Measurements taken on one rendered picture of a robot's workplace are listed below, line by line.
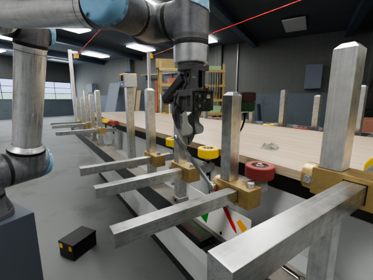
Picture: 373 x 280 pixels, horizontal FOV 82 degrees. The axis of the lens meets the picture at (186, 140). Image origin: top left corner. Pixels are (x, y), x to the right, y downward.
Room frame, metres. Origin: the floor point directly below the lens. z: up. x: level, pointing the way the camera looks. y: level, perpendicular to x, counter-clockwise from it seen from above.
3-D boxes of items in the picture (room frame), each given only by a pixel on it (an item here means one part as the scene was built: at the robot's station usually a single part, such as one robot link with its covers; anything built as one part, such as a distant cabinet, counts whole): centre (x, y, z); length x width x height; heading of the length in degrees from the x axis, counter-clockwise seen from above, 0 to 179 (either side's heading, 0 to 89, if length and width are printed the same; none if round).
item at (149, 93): (0.98, 0.17, 0.90); 0.03 x 0.03 x 0.48; 35
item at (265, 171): (0.58, -0.21, 0.85); 0.08 x 0.08 x 0.11
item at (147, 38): (0.63, 0.10, 1.29); 0.12 x 0.12 x 0.09; 63
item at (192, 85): (0.58, -0.02, 1.11); 0.09 x 0.08 x 0.12; 35
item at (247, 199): (0.55, -0.13, 0.85); 0.13 x 0.06 x 0.05; 35
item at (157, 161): (0.96, 0.15, 0.82); 0.13 x 0.06 x 0.05; 35
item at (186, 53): (0.59, -0.01, 1.20); 0.10 x 0.09 x 0.05; 125
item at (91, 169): (0.89, 0.22, 0.82); 0.43 x 0.03 x 0.04; 125
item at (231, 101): (0.57, -0.12, 0.87); 0.03 x 0.03 x 0.48; 35
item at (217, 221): (0.58, -0.08, 0.75); 0.26 x 0.01 x 0.10; 35
